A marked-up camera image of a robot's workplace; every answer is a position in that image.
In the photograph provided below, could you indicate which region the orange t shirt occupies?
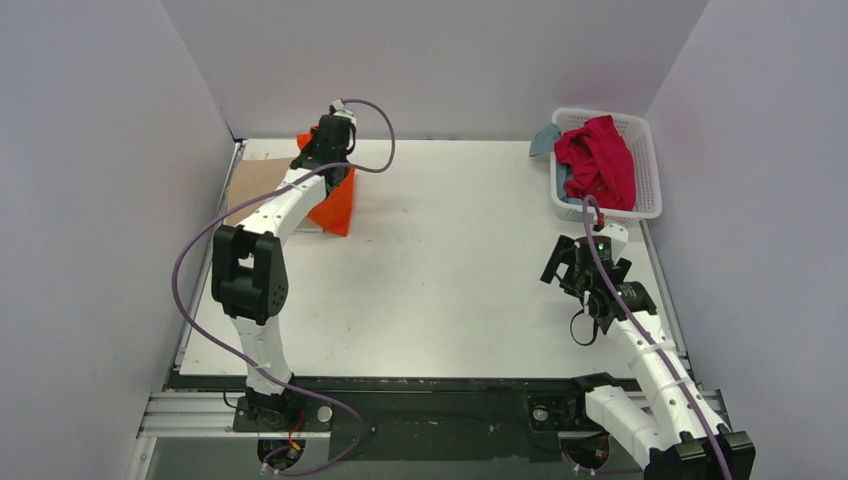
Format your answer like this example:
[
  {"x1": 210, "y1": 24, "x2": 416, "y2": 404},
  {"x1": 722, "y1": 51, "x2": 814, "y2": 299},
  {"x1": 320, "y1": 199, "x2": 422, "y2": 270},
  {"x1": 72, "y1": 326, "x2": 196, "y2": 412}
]
[{"x1": 296, "y1": 127, "x2": 358, "y2": 238}]

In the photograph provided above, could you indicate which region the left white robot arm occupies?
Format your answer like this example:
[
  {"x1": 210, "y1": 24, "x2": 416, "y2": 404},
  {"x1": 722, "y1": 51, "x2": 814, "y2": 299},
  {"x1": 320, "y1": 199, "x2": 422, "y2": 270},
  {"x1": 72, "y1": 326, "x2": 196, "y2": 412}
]
[{"x1": 211, "y1": 108, "x2": 357, "y2": 430}]

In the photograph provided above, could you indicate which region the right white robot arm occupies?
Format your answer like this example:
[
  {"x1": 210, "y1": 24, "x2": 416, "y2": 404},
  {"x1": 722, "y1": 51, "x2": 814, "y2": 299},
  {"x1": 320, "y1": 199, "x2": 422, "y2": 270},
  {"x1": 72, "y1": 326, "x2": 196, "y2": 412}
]
[{"x1": 540, "y1": 234, "x2": 756, "y2": 479}]

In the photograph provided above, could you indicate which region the folded beige t shirt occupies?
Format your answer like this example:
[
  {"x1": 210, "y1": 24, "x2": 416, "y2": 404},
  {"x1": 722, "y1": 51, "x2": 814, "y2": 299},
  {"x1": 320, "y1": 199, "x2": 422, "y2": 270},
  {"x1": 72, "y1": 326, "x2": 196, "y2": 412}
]
[{"x1": 224, "y1": 157, "x2": 323, "y2": 232}]

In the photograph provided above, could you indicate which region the crimson red t shirt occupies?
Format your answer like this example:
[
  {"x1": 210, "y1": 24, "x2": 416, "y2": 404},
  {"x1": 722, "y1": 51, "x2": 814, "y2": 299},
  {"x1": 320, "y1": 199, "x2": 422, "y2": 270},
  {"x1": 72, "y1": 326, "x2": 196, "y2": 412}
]
[{"x1": 554, "y1": 115, "x2": 637, "y2": 211}]

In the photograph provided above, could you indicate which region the white plastic laundry basket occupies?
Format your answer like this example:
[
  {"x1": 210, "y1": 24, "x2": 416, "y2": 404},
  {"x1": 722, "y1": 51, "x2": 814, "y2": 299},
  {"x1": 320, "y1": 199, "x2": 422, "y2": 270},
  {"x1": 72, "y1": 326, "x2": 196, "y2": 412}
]
[{"x1": 549, "y1": 107, "x2": 663, "y2": 226}]

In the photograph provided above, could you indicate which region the teal blue t shirt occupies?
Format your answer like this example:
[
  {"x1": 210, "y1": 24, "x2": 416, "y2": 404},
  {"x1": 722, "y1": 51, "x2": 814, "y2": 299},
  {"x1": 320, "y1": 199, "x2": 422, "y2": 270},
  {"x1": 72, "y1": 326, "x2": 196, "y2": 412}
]
[{"x1": 528, "y1": 123, "x2": 562, "y2": 157}]

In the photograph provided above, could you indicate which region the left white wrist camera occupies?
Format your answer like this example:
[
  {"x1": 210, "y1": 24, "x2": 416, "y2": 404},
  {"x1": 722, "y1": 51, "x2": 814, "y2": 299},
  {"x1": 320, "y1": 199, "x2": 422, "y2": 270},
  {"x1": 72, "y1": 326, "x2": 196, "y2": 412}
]
[{"x1": 329, "y1": 99, "x2": 356, "y2": 123}]

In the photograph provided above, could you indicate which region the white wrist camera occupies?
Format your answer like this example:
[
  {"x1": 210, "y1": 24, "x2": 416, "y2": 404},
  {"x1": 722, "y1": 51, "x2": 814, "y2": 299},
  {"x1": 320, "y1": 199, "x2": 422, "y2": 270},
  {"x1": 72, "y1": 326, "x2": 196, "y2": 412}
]
[
  {"x1": 593, "y1": 222, "x2": 630, "y2": 259},
  {"x1": 329, "y1": 99, "x2": 356, "y2": 123}
]

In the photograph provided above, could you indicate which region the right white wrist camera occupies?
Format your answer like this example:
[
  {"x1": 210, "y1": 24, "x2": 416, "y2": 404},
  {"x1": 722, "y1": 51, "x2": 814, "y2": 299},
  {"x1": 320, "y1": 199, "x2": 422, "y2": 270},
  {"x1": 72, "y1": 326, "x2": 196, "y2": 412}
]
[{"x1": 593, "y1": 222, "x2": 630, "y2": 259}]

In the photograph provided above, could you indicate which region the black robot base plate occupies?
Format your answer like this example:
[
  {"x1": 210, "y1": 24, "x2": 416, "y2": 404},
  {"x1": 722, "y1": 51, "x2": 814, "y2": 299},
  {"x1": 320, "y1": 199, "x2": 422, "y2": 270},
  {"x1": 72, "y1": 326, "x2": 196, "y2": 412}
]
[{"x1": 225, "y1": 376, "x2": 622, "y2": 472}]

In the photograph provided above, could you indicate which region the aluminium rail frame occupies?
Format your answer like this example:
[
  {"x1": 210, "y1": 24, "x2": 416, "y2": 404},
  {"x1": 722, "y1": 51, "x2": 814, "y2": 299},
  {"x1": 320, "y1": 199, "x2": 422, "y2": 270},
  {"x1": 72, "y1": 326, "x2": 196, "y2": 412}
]
[{"x1": 138, "y1": 391, "x2": 730, "y2": 440}]

